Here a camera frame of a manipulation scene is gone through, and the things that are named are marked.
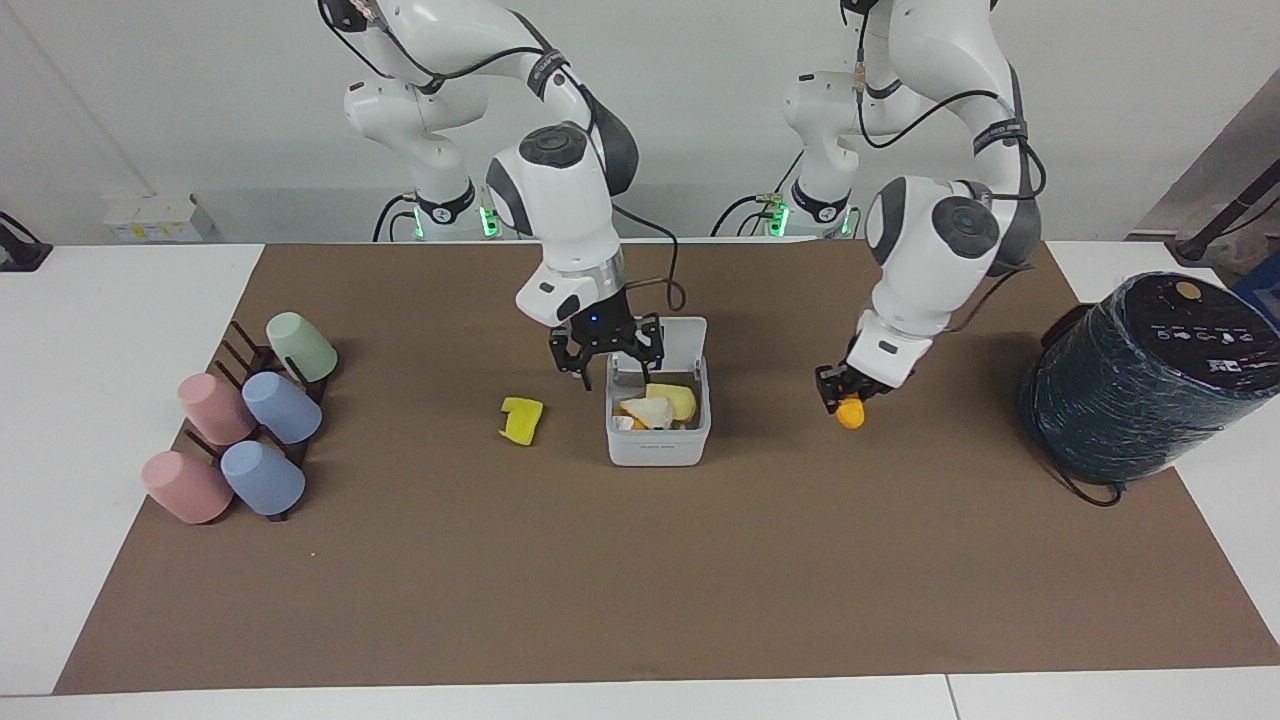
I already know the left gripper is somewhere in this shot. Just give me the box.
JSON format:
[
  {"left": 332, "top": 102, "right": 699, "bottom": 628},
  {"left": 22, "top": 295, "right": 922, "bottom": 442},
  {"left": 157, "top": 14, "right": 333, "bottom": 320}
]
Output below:
[{"left": 814, "top": 346, "right": 898, "bottom": 414}]

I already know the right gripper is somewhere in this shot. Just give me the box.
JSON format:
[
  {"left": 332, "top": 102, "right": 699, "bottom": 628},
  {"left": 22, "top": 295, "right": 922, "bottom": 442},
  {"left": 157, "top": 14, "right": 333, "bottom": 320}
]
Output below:
[{"left": 548, "top": 288, "right": 667, "bottom": 392}]

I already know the pale yellow trash piece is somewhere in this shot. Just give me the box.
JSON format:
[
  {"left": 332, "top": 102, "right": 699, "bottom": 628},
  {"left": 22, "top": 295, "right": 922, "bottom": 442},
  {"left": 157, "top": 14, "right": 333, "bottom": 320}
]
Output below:
[{"left": 645, "top": 383, "right": 698, "bottom": 423}]

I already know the white trash bin with lid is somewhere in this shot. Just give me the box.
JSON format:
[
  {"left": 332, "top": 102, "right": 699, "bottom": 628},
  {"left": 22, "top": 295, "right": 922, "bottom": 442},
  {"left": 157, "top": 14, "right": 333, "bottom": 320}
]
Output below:
[{"left": 605, "top": 317, "right": 713, "bottom": 468}]

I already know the white crumpled paper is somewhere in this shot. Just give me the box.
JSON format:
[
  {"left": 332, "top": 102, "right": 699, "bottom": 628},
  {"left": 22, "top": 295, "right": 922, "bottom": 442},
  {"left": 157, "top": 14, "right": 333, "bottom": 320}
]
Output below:
[{"left": 617, "top": 396, "right": 677, "bottom": 431}]

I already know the black wrapped cylindrical appliance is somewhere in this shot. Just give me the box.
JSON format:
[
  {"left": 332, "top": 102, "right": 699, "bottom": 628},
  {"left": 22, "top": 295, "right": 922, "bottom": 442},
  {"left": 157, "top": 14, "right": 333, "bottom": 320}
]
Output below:
[{"left": 1019, "top": 271, "right": 1280, "bottom": 487}]

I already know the green cup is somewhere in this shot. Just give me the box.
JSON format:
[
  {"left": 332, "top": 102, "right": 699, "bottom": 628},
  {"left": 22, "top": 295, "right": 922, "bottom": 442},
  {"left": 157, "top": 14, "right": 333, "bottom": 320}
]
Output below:
[{"left": 265, "top": 311, "right": 339, "bottom": 383}]

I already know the blue cup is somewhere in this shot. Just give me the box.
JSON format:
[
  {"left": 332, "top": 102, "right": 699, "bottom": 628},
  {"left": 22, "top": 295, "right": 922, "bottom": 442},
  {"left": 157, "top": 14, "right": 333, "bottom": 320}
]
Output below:
[
  {"left": 219, "top": 440, "right": 307, "bottom": 517},
  {"left": 241, "top": 371, "right": 324, "bottom": 446}
]

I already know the dark brown cup rack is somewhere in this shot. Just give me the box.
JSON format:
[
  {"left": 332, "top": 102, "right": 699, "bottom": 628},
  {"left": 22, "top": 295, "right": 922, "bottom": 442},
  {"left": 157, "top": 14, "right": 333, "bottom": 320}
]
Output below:
[{"left": 183, "top": 319, "right": 339, "bottom": 523}]

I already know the pink cup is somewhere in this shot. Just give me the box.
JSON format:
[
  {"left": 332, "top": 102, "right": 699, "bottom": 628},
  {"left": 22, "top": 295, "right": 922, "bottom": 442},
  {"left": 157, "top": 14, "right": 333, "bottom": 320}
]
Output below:
[
  {"left": 177, "top": 372, "right": 257, "bottom": 447},
  {"left": 140, "top": 450, "right": 234, "bottom": 525}
]

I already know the black stand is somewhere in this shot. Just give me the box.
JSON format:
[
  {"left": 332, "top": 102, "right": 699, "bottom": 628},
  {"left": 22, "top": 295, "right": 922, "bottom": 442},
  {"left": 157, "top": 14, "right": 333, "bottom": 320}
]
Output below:
[
  {"left": 1174, "top": 183, "right": 1280, "bottom": 265},
  {"left": 0, "top": 211, "right": 54, "bottom": 274}
]

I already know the white cardboard box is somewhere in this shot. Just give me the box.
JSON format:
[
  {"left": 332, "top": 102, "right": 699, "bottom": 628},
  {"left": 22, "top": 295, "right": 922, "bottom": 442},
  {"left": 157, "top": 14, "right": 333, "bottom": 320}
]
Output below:
[{"left": 102, "top": 192, "right": 218, "bottom": 244}]

